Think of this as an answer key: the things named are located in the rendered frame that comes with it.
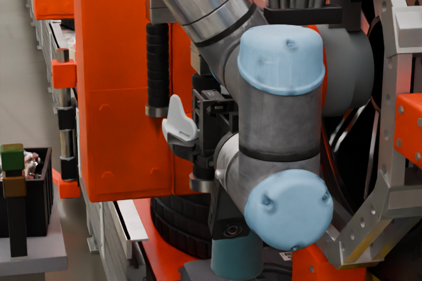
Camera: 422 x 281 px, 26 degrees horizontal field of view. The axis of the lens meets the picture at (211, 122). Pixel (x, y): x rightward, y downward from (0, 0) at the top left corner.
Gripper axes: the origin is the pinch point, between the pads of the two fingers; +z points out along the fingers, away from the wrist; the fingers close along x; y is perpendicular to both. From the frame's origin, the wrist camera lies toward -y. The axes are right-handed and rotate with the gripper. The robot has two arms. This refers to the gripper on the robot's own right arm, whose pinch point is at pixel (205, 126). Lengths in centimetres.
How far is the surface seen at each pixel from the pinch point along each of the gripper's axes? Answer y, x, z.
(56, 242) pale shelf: -38, 16, 54
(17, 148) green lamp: -17, 22, 48
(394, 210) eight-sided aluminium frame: -9.4, -21.6, -9.7
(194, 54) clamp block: 9.2, 1.4, -0.4
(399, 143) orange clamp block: 0.2, -20.3, -12.5
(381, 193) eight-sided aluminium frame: -7.6, -20.3, -8.4
